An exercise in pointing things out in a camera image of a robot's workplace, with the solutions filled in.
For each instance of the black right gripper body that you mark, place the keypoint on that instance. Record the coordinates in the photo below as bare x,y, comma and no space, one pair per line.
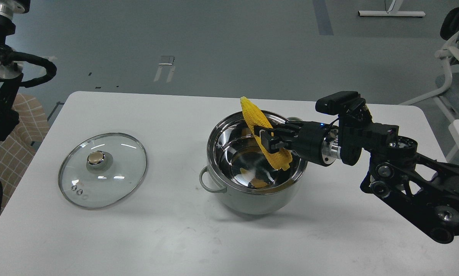
307,141

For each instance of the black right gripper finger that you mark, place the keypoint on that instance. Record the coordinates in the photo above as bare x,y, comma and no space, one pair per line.
280,129
275,139

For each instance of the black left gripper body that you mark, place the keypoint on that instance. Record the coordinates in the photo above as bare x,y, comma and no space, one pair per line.
8,8

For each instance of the yellow corn cob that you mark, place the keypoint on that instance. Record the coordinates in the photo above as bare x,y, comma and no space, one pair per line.
253,116

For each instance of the glass pot lid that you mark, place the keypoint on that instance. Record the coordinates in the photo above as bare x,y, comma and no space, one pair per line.
102,170

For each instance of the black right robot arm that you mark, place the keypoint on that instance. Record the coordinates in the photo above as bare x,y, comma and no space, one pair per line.
422,190

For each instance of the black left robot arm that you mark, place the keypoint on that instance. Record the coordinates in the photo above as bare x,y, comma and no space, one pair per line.
22,119

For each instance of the white desk leg base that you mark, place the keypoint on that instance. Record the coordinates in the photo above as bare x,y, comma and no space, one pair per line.
393,10

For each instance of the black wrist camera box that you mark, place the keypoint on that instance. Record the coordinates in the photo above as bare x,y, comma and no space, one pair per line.
340,103

